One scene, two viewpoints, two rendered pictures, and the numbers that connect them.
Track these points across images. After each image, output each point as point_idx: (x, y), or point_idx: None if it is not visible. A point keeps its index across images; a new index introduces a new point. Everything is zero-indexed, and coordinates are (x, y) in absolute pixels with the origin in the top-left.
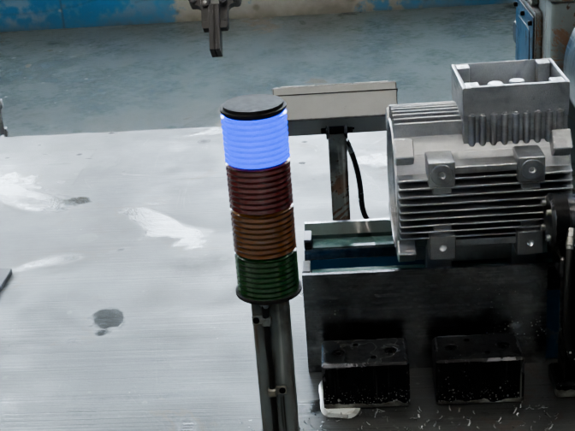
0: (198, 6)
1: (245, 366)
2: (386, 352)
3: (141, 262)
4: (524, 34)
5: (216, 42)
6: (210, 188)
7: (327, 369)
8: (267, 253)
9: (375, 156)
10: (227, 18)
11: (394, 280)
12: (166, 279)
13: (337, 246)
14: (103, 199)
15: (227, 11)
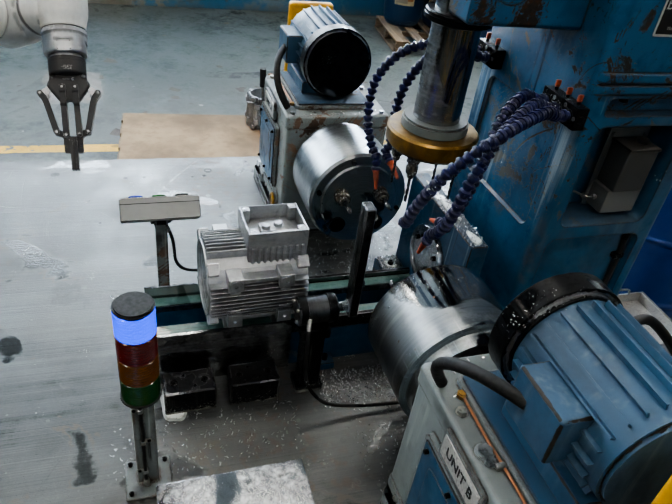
0: (61, 136)
1: (111, 383)
2: (202, 380)
3: (26, 293)
4: (267, 133)
5: (76, 164)
6: (65, 221)
7: (167, 396)
8: (143, 384)
9: (173, 193)
10: (83, 146)
11: (205, 336)
12: (46, 308)
13: (166, 305)
14: None
15: (82, 141)
